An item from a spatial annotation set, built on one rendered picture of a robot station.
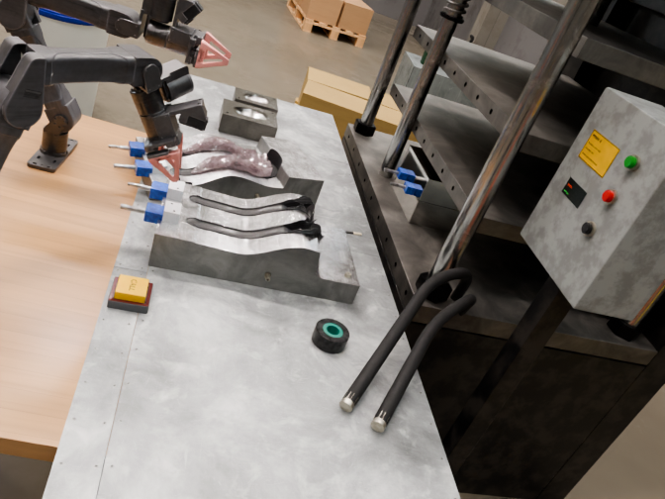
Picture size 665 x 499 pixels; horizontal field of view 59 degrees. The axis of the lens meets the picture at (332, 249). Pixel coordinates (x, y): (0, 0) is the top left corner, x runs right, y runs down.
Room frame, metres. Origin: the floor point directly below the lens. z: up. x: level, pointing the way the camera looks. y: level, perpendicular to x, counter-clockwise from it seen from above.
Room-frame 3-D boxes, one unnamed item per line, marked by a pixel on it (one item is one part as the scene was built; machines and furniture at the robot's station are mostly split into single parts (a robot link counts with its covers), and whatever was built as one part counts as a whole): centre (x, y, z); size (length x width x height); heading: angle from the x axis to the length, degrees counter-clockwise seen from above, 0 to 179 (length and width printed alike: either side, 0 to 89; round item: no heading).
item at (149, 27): (1.42, 0.59, 1.21); 0.07 x 0.06 x 0.07; 104
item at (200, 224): (1.27, 0.20, 0.92); 0.35 x 0.16 x 0.09; 109
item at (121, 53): (0.99, 0.54, 1.20); 0.30 x 0.09 x 0.12; 151
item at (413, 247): (2.12, -0.46, 0.76); 1.30 x 0.84 x 0.06; 19
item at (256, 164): (1.57, 0.38, 0.90); 0.26 x 0.18 x 0.08; 126
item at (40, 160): (1.36, 0.80, 0.84); 0.20 x 0.07 x 0.08; 14
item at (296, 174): (1.58, 0.38, 0.86); 0.50 x 0.26 x 0.11; 126
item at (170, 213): (1.14, 0.42, 0.89); 0.13 x 0.05 x 0.05; 109
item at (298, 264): (1.27, 0.18, 0.87); 0.50 x 0.26 x 0.14; 109
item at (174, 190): (1.24, 0.46, 0.89); 0.13 x 0.05 x 0.05; 108
